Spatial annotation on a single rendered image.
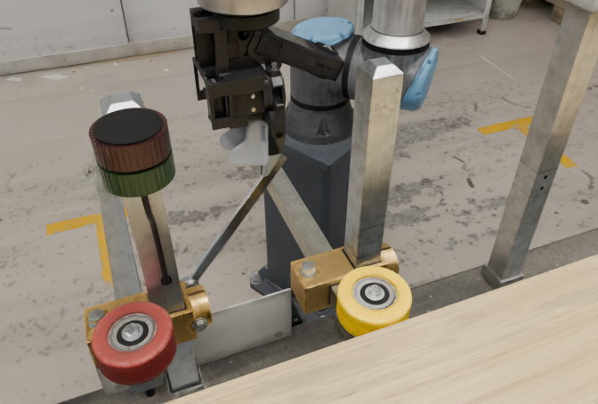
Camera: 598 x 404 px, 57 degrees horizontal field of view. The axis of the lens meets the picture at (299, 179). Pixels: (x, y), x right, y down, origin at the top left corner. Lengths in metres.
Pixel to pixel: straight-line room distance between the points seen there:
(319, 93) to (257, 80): 0.75
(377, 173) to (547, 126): 0.24
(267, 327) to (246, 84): 0.36
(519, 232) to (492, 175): 1.54
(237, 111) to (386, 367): 0.29
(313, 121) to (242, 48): 0.79
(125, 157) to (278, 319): 0.42
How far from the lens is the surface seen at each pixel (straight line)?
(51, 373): 1.76
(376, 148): 0.59
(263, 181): 0.67
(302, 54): 0.59
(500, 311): 0.63
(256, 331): 0.78
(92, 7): 3.25
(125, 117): 0.46
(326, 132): 1.36
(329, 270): 0.70
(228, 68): 0.57
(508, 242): 0.87
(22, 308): 1.96
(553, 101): 0.74
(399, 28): 1.20
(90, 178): 0.87
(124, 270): 0.72
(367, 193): 0.62
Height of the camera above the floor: 1.36
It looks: 38 degrees down
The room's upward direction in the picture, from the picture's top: straight up
